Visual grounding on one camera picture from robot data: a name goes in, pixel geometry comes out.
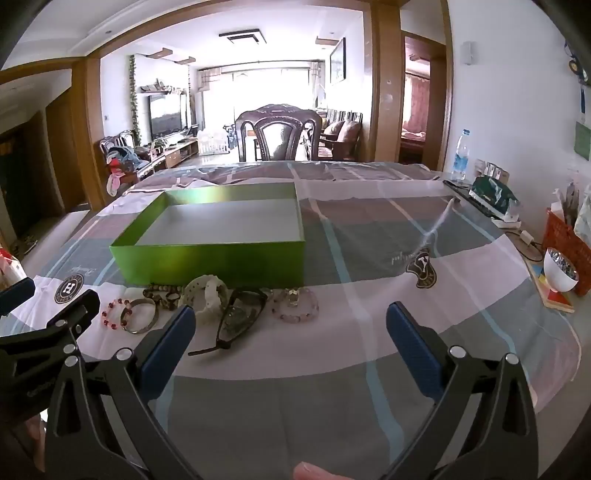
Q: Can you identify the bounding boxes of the red bead bracelet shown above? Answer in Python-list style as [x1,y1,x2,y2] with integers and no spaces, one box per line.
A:
[101,298,139,331]

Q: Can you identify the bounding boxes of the wooden television cabinet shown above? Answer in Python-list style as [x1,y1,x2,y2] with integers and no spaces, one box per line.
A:
[139,138,200,169]

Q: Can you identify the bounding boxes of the clear water bottle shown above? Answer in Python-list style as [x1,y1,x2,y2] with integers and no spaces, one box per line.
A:
[451,129,471,182]

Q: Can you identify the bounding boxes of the colourful wooden board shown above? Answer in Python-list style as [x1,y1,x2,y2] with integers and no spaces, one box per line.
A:
[526,263,576,313]

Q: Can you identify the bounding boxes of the small packaged boxes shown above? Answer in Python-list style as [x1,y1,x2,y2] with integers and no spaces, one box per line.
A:
[475,159,511,184]

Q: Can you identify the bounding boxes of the hanging wall ornament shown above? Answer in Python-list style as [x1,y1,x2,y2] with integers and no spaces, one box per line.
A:
[563,41,591,116]

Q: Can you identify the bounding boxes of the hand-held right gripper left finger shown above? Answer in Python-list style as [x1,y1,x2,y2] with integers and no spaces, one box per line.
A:
[46,305,204,480]

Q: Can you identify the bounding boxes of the pink bed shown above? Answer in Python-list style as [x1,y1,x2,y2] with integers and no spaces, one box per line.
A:
[401,129,428,153]

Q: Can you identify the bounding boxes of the rectangular ceiling light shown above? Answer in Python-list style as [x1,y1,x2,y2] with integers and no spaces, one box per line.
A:
[218,30,268,45]

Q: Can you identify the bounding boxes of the wooden armchair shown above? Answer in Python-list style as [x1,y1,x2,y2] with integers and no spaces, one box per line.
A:
[99,130,153,185]

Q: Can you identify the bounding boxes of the person's right hand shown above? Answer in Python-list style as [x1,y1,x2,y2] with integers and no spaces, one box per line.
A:
[293,462,341,480]

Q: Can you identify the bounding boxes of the green wall paper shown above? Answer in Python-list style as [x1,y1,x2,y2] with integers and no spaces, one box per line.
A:
[574,121,591,161]

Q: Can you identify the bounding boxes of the pink bead bracelet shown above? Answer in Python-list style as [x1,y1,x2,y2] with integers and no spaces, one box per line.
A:
[270,287,320,322]

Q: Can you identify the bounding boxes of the green cardboard box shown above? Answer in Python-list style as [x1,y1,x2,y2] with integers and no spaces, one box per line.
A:
[109,182,306,288]

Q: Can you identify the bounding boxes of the thin metal bangle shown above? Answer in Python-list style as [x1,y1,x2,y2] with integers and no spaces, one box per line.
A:
[120,298,160,334]

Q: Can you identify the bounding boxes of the framed wall picture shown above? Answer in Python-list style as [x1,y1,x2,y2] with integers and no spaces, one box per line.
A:
[329,38,346,85]

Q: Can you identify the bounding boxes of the dark bead bracelet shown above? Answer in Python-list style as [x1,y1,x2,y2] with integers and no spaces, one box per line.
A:
[143,283,185,302]

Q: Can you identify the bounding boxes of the pile of clothes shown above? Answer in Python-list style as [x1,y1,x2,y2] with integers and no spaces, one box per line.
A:
[105,147,140,195]

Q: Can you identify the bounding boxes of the white play fence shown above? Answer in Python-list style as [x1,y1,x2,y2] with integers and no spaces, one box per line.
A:
[196,129,237,154]

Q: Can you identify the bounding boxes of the green and white clothes iron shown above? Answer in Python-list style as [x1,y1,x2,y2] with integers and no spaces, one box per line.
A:
[468,178,520,220]

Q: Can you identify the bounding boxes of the flat screen television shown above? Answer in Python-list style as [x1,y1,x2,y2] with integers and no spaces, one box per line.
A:
[148,95,184,138]

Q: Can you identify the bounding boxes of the white dome lamp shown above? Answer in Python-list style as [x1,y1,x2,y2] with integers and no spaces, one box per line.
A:
[542,247,581,292]

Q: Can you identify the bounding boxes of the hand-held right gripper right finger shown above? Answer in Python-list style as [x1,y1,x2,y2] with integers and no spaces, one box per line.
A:
[383,302,539,480]

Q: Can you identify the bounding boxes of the wooden sofa with cushions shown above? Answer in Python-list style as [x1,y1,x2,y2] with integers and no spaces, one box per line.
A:
[318,119,362,161]

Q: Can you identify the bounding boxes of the dark wooden dining chair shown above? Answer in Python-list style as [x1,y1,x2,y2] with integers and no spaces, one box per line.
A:
[235,104,323,162]

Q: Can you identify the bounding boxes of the checked printed tablecloth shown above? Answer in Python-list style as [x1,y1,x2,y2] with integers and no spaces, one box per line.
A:
[0,161,583,480]

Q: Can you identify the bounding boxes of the green leaf garland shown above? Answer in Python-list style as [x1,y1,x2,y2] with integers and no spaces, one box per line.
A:
[128,54,142,136]

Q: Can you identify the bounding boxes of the red plastic basket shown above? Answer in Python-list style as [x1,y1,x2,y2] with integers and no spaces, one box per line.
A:
[541,208,591,273]

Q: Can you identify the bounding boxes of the black watch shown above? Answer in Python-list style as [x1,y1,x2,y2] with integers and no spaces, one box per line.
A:
[188,287,269,357]

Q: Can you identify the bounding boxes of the red white bag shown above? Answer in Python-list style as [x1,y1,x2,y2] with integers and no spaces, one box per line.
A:
[0,249,27,288]

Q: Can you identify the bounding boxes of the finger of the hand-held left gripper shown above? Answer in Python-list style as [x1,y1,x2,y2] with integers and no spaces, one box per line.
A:
[0,277,37,320]
[0,290,100,367]

